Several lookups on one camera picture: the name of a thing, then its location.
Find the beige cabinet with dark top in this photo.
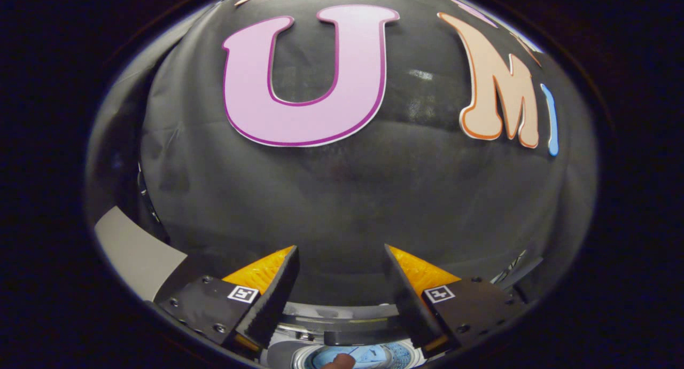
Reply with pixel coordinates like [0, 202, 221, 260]
[95, 206, 189, 303]

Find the metal tripod stand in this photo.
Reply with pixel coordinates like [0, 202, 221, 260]
[492, 249, 541, 289]

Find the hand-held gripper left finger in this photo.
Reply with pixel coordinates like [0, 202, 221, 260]
[154, 245, 300, 355]

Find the light blue button shirt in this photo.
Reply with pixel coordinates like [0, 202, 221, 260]
[312, 344, 399, 369]

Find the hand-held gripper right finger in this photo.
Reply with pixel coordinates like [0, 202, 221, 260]
[384, 244, 528, 359]

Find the grey washing machine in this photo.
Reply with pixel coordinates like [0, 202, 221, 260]
[265, 326, 428, 369]

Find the black backdrop cloth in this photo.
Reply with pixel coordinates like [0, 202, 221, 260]
[85, 0, 598, 305]

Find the backdrop support pole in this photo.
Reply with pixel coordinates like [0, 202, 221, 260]
[136, 163, 164, 228]

